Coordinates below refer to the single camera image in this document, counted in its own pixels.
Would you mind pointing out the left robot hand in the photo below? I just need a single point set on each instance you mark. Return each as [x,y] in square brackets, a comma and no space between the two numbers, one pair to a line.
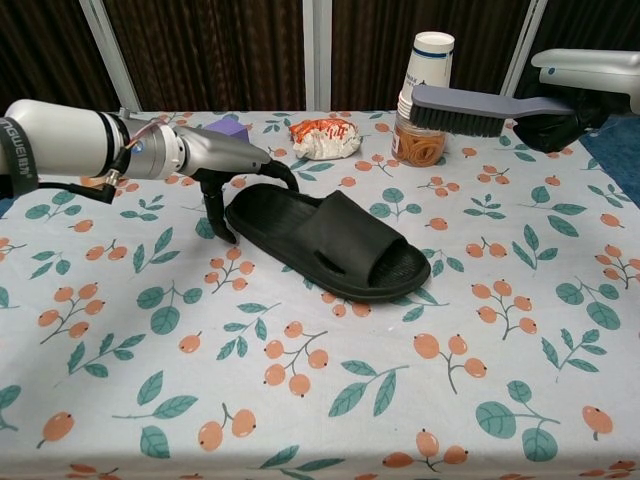
[225,152]

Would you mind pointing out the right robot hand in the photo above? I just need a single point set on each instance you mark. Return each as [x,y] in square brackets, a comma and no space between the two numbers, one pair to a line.
[590,70]

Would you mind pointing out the black rubber slide sandal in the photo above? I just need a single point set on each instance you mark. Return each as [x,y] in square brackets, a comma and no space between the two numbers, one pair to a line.
[325,225]

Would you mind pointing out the purple foam cube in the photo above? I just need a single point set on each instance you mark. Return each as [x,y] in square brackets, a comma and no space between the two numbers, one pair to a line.
[232,129]

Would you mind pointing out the blue table cover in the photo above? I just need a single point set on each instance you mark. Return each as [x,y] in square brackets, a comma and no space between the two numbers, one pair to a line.
[620,150]

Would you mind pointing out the crumpled orange white wrapper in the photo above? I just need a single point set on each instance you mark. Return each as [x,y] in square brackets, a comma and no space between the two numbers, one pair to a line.
[325,140]

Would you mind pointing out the dark brown ribbed curtain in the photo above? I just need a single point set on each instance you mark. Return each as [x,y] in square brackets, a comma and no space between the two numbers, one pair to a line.
[225,50]

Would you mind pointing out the white paper cup stack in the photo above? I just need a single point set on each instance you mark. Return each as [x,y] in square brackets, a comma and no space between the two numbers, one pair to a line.
[430,60]

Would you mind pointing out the clear jar of rubber bands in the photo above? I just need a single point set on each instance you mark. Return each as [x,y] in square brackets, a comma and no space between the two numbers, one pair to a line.
[420,150]

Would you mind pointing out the floral fruit print tablecloth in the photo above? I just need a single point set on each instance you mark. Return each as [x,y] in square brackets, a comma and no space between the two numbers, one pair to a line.
[320,375]

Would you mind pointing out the white screen frame post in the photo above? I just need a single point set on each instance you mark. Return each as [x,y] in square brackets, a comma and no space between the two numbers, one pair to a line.
[317,50]
[117,60]
[522,30]

